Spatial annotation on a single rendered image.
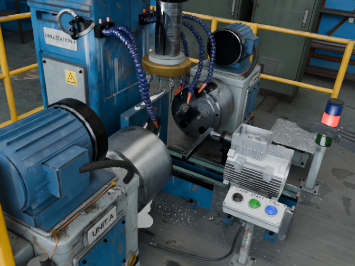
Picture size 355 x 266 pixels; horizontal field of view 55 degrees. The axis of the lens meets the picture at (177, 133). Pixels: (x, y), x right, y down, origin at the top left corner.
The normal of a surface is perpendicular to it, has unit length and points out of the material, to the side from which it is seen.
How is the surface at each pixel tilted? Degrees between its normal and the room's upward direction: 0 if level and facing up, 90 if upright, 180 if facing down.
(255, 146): 90
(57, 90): 90
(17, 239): 0
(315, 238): 0
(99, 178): 0
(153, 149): 39
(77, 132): 49
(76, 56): 90
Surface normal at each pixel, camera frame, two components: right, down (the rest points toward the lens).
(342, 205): 0.07, -0.87
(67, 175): 0.88, 0.29
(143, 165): 0.69, -0.39
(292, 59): -0.48, 0.40
